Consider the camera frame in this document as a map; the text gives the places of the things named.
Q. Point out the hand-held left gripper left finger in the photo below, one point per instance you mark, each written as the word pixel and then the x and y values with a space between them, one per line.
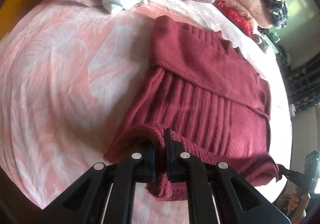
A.
pixel 140 166

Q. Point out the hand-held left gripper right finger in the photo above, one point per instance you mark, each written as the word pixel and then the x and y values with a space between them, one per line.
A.
pixel 175 161

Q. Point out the pink floral blanket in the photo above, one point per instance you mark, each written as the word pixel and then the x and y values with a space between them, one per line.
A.
pixel 62 76

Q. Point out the person's right hand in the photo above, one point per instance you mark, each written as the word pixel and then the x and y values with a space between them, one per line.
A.
pixel 297 200

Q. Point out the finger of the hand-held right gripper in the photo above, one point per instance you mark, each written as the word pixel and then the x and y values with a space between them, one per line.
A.
pixel 288 173

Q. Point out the maroon knit sweater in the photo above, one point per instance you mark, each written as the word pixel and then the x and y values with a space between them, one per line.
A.
pixel 200 76

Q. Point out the red shiny cloth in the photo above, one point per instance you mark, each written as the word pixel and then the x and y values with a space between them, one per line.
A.
pixel 235 15

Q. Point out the wooden wardrobe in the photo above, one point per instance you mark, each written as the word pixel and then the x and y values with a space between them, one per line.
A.
pixel 20 1

